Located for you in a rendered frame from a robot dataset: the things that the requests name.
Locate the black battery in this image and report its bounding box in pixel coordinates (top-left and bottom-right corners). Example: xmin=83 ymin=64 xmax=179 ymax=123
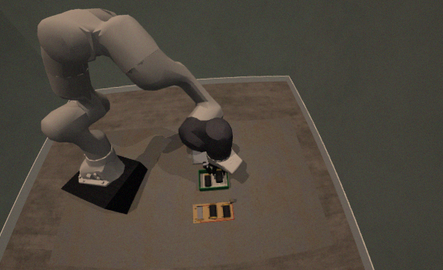
xmin=204 ymin=174 xmax=212 ymax=187
xmin=215 ymin=169 xmax=223 ymax=183
xmin=209 ymin=205 xmax=217 ymax=219
xmin=222 ymin=204 xmax=231 ymax=218

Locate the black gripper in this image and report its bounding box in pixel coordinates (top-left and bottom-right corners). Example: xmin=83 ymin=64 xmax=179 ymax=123
xmin=203 ymin=161 xmax=226 ymax=179

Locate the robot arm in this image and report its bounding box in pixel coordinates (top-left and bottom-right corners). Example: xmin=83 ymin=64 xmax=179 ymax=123
xmin=38 ymin=8 xmax=243 ymax=187

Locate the green open-top box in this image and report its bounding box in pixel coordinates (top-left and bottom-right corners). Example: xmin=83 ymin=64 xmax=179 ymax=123
xmin=198 ymin=169 xmax=229 ymax=191

